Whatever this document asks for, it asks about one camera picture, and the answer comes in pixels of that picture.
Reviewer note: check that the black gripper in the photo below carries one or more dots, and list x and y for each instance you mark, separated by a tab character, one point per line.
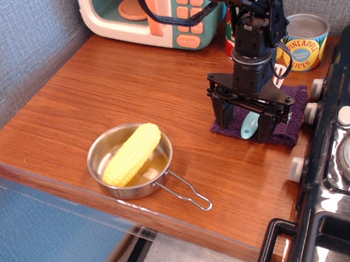
250	86

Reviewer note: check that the white spatula with teal handle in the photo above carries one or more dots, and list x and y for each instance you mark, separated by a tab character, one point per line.
250	123

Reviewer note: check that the white stove knob bottom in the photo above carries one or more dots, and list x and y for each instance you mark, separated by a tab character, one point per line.
296	168

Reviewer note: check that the white stove knob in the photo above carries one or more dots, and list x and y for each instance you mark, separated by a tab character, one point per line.
296	168
316	89
310	113

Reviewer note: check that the purple folded towel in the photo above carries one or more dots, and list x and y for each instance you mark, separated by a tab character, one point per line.
284	133

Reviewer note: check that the white stove knob middle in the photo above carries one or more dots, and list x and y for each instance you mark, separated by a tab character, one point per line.
310	113

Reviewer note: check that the white stove knob top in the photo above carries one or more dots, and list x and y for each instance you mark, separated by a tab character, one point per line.
316	89

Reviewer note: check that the tomato sauce can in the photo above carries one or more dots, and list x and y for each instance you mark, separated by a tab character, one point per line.
229	38

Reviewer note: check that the pineapple slices can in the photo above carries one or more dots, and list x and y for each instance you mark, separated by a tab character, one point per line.
306	39

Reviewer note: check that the small steel saucepan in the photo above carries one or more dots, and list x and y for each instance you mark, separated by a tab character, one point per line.
151	177

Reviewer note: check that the yellow toy corn cob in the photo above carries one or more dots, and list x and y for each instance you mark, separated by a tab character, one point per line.
132	155

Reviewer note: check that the black toy stove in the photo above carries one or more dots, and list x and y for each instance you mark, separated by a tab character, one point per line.
322	230

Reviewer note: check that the teal toy microwave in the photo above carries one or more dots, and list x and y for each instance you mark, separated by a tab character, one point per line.
125	20

